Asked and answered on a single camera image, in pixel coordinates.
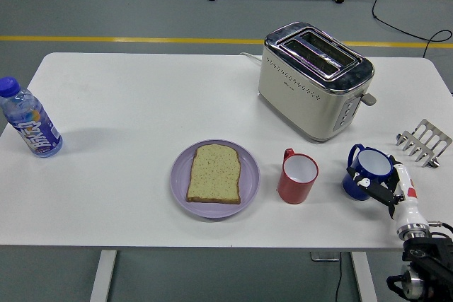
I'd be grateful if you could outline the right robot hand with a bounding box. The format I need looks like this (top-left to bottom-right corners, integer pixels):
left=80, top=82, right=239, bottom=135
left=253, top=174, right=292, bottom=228
left=345, top=155, right=425, bottom=232

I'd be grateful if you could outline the blue enamel cup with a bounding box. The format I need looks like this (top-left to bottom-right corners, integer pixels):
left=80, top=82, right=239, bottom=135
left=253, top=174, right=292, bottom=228
left=341, top=144, right=394, bottom=202

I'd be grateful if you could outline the red enamel cup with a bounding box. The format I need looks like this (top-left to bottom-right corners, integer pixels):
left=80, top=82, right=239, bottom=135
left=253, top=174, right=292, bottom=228
left=277, top=147, right=319, bottom=205

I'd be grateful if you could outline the slice of toast bread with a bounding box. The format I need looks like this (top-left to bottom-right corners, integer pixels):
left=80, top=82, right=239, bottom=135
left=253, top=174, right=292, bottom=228
left=185, top=144, right=243, bottom=206

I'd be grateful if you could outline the metal toast rack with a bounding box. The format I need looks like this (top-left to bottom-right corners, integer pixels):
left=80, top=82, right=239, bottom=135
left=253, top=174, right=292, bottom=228
left=395, top=119, right=453, bottom=169

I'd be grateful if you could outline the grey box under table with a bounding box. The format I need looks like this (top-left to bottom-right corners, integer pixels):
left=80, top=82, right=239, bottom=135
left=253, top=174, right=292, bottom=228
left=310, top=252, right=340, bottom=262

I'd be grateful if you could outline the cream and chrome toaster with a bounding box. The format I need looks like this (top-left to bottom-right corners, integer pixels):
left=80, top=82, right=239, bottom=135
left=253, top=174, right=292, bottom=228
left=257, top=21, right=377, bottom=144

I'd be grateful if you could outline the purple round plate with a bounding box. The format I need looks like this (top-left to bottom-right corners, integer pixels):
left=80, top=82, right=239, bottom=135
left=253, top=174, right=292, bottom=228
left=170, top=139, right=261, bottom=220

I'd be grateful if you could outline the yellow floor tape line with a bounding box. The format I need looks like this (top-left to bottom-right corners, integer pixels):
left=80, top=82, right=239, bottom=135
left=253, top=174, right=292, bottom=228
left=0, top=35, right=453, bottom=50

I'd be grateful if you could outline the plastic bottle with blue cap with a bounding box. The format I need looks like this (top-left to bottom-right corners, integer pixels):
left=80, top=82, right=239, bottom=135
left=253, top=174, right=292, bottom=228
left=0, top=76, right=64, bottom=158

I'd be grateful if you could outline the black cable under table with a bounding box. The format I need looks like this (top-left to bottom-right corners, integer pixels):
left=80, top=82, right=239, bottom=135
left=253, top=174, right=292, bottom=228
left=334, top=261, right=343, bottom=302

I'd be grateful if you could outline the white toaster cord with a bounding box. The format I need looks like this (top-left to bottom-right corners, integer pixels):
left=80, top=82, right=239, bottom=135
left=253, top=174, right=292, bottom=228
left=239, top=52, right=263, bottom=66

